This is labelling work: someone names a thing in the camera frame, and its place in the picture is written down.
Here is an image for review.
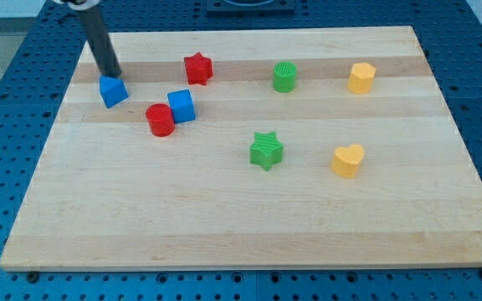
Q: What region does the yellow hexagon block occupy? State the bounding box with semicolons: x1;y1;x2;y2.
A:
347;62;377;94

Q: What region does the light wooden board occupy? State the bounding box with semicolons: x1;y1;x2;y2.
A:
0;26;482;272

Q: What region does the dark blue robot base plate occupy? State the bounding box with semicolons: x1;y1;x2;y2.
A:
205;0;297;16

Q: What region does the red cylinder block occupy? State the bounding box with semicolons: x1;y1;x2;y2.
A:
145;104;175;137

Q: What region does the green star block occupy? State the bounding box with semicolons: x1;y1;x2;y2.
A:
249;131;284;171

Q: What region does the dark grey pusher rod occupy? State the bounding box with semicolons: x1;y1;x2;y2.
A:
54;0;123;79

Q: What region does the blue cube block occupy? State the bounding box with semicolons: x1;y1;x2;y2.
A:
167;89;196;124

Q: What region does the red star block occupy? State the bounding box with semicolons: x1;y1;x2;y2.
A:
183;52;213;85

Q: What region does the green cylinder block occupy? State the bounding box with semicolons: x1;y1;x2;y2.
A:
273;61;297;93

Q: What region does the yellow heart block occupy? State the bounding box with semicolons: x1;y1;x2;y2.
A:
331;144;365;179

